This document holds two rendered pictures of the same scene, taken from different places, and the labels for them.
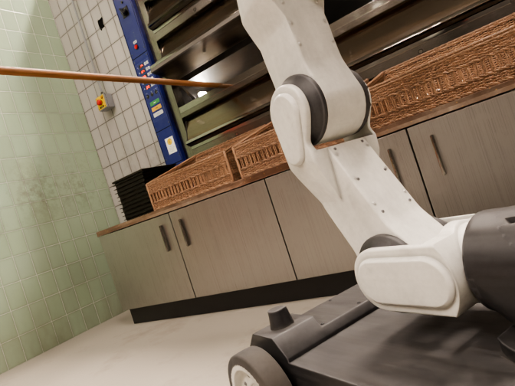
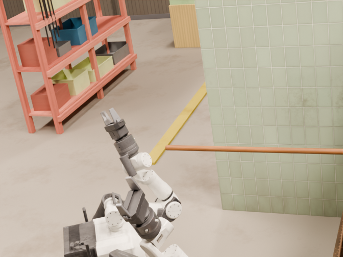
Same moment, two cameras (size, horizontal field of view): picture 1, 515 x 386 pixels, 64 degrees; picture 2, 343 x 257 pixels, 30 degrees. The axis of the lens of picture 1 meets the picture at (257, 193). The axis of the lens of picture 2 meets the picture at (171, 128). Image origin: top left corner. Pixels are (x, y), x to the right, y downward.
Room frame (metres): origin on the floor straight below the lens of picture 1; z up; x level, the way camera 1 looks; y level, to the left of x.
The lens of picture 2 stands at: (0.75, -2.34, 2.72)
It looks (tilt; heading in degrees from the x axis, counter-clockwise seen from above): 24 degrees down; 80
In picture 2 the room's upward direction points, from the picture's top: 9 degrees counter-clockwise
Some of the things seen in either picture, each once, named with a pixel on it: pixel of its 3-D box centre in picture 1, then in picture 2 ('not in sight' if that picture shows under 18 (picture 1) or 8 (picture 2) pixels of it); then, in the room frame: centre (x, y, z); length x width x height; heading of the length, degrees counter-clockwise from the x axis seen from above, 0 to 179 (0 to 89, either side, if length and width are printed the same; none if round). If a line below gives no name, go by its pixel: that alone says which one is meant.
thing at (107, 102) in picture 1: (104, 103); not in sight; (2.93, 0.83, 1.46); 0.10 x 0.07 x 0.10; 56
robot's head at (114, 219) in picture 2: not in sight; (113, 213); (0.85, -0.20, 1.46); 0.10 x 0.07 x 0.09; 86
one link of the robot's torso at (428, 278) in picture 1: (432, 261); not in sight; (0.72, -0.25, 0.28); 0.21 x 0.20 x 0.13; 31
